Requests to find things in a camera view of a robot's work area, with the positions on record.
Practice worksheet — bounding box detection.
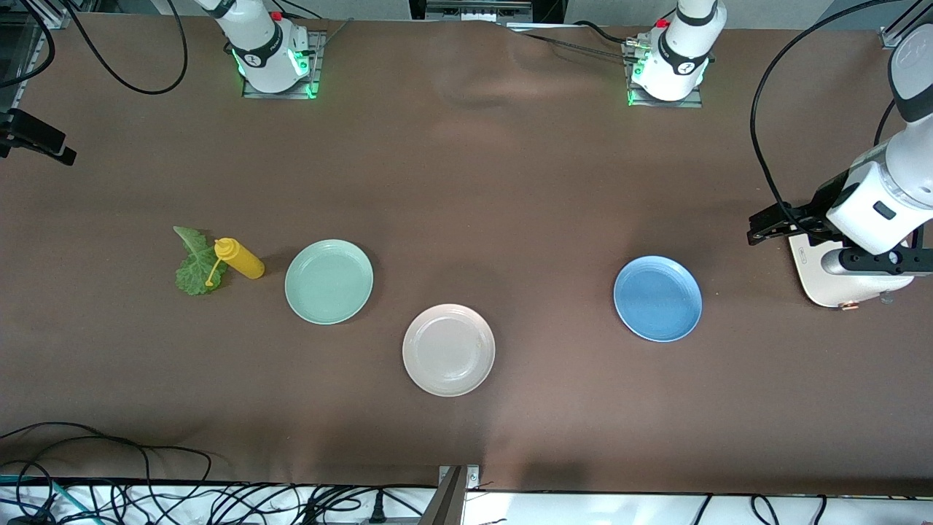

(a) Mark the black base cable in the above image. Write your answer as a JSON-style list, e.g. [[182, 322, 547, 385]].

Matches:
[[572, 20, 635, 44]]

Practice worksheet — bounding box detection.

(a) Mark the aluminium frame post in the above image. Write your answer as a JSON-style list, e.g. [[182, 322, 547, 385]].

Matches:
[[419, 464, 482, 525]]

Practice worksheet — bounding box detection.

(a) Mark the beige round plate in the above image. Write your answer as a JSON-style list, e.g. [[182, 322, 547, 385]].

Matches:
[[402, 303, 496, 398]]

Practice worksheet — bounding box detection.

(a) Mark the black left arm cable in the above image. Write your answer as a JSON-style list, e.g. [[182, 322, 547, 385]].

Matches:
[[751, 0, 916, 241]]

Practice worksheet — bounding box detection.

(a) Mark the cream white toaster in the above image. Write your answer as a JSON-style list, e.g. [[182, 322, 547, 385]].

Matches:
[[789, 232, 918, 312]]

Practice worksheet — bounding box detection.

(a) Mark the grey braided base cable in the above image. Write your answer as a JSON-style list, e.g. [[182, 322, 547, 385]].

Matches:
[[521, 33, 639, 61]]

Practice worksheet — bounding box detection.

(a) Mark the yellow mustard squeeze bottle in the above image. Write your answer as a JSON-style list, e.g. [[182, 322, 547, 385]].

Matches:
[[205, 238, 266, 287]]

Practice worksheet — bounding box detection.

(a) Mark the aluminium frame profile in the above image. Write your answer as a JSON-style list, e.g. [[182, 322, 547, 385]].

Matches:
[[878, 0, 933, 50], [22, 0, 79, 28]]

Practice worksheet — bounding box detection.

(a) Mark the blue round plate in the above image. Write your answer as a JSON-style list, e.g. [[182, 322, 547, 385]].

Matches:
[[613, 255, 703, 343]]

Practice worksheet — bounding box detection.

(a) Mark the green lettuce leaf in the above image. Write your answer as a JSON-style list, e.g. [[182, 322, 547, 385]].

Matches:
[[173, 225, 228, 297]]

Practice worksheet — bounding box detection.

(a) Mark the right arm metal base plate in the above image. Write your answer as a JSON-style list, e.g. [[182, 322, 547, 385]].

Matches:
[[242, 31, 327, 99]]

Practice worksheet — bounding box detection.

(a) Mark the teal cable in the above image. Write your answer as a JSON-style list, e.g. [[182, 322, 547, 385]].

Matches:
[[0, 474, 81, 520]]

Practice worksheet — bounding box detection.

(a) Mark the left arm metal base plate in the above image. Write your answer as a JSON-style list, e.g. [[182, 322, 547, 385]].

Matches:
[[625, 40, 704, 109]]

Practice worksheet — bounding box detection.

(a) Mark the black hanging cable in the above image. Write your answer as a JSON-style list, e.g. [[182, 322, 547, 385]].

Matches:
[[0, 0, 58, 93]]

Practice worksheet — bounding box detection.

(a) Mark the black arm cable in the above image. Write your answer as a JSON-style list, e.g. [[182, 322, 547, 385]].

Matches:
[[68, 0, 190, 96], [751, 0, 916, 241]]

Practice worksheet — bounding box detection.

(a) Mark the aluminium frame bar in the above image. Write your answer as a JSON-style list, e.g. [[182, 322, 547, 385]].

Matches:
[[0, 15, 39, 143]]

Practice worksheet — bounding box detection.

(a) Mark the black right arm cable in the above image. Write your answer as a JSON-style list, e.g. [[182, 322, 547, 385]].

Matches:
[[68, 0, 190, 96]]

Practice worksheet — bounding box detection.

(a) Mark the mint green round plate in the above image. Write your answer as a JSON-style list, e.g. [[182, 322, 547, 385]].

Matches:
[[284, 239, 375, 326]]

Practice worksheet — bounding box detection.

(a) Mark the black equipment box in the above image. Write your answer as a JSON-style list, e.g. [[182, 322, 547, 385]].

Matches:
[[408, 0, 568, 23]]

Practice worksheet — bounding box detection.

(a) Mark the brown table cover sheet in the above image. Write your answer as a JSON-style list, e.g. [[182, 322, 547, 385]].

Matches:
[[0, 11, 933, 498]]

